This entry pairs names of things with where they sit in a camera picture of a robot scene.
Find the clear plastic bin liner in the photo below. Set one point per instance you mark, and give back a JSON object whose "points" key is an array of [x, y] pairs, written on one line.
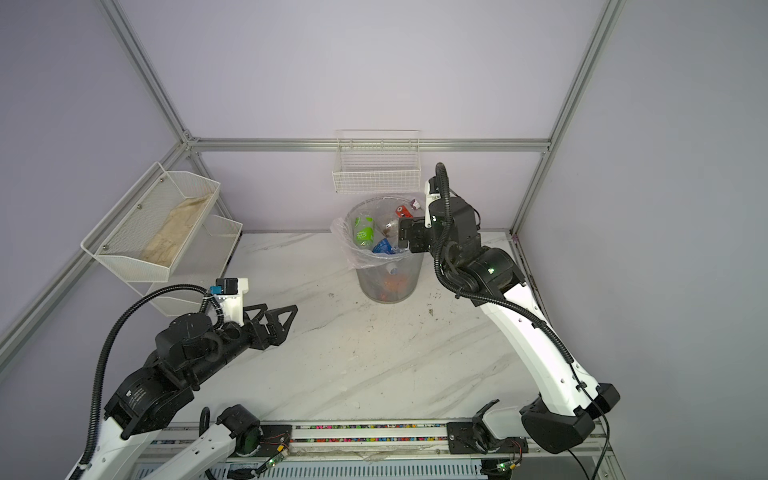
{"points": [[379, 208]]}

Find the white wire wall basket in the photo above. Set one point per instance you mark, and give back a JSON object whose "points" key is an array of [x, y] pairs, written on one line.
{"points": [[377, 161]]}

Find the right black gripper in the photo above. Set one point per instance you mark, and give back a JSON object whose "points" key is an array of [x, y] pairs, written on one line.
{"points": [[409, 227]]}

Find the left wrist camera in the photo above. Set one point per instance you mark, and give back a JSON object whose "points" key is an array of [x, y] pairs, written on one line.
{"points": [[230, 292]]}

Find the red cap small bottle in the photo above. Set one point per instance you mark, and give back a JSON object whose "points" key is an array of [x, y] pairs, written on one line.
{"points": [[391, 225]]}

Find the white lower mesh shelf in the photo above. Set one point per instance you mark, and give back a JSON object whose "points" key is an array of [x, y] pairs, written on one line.
{"points": [[205, 260]]}

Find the green label clear bottle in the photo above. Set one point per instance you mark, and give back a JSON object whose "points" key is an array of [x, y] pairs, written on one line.
{"points": [[364, 231]]}

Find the grey mesh waste bin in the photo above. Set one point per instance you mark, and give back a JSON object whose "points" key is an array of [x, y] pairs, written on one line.
{"points": [[370, 279]]}

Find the white mesh shelf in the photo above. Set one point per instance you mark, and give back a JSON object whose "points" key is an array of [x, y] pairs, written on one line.
{"points": [[119, 238], [205, 260]]}

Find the white upper mesh shelf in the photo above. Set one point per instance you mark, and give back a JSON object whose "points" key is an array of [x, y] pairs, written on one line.
{"points": [[119, 238]]}

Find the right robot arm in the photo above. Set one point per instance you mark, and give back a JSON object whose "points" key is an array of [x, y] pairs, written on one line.
{"points": [[570, 401]]}

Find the beige cloth in shelf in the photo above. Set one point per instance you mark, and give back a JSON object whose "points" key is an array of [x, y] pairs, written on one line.
{"points": [[167, 242]]}

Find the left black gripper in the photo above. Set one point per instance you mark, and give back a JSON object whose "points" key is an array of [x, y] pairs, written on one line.
{"points": [[262, 339]]}

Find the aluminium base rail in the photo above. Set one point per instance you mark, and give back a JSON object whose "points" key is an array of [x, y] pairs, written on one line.
{"points": [[418, 449]]}

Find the orange label yellow-cap bottle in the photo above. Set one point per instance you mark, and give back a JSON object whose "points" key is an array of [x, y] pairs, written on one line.
{"points": [[395, 287]]}

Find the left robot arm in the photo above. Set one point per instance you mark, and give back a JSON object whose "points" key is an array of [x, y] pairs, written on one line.
{"points": [[193, 348]]}

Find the blue label bottle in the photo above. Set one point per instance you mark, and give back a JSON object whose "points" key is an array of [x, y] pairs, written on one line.
{"points": [[384, 247]]}

